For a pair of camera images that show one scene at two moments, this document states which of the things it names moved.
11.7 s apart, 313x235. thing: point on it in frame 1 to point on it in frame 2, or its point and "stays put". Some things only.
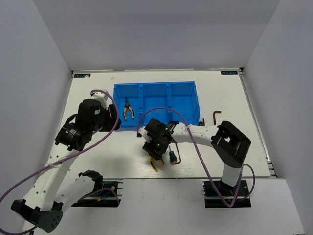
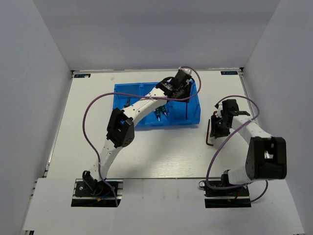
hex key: x=178 y=154 to x=187 y=102
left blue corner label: x=82 y=76 stays put
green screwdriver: x=173 y=158 to x=158 y=112
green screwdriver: x=201 y=123 to x=164 y=110
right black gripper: x=149 y=148 to x=215 y=131
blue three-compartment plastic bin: x=182 y=96 stays put
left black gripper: x=111 y=121 to x=188 y=90
